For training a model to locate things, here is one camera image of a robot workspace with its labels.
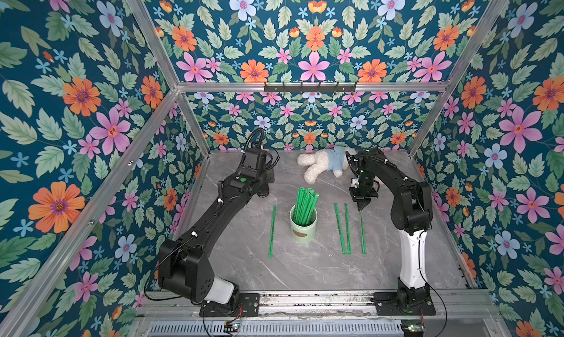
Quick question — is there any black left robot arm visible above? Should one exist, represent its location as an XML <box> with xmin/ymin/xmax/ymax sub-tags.
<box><xmin>156</xmin><ymin>146</ymin><xmax>279</xmax><ymax>312</ymax></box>

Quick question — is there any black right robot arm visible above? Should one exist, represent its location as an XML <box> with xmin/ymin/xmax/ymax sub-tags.
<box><xmin>345</xmin><ymin>149</ymin><xmax>436</xmax><ymax>316</ymax></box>

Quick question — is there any bundle of green wrapped straws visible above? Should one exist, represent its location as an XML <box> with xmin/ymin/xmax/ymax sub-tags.
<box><xmin>292</xmin><ymin>187</ymin><xmax>319</xmax><ymax>227</ymax></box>

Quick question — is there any light green storage cup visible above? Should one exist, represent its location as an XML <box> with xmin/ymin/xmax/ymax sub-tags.
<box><xmin>290</xmin><ymin>206</ymin><xmax>318</xmax><ymax>244</ymax></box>

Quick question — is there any white plush teddy bear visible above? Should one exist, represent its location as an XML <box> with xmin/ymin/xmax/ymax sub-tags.
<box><xmin>297</xmin><ymin>146</ymin><xmax>357</xmax><ymax>184</ymax></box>

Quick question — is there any black wall hook rack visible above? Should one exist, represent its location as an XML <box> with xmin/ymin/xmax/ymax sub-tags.
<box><xmin>263</xmin><ymin>82</ymin><xmax>357</xmax><ymax>94</ymax></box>

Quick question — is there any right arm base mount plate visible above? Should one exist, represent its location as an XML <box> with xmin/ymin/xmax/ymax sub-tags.
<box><xmin>371</xmin><ymin>291</ymin><xmax>436</xmax><ymax>316</ymax></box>

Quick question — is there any white vented cable duct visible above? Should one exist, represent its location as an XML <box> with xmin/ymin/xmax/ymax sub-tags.
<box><xmin>148</xmin><ymin>320</ymin><xmax>404</xmax><ymax>336</ymax></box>

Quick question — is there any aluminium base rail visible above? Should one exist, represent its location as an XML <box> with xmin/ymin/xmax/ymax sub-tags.
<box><xmin>137</xmin><ymin>289</ymin><xmax>502</xmax><ymax>319</ymax></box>

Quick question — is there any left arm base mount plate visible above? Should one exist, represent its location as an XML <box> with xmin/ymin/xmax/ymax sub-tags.
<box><xmin>199</xmin><ymin>292</ymin><xmax>261</xmax><ymax>318</ymax></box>

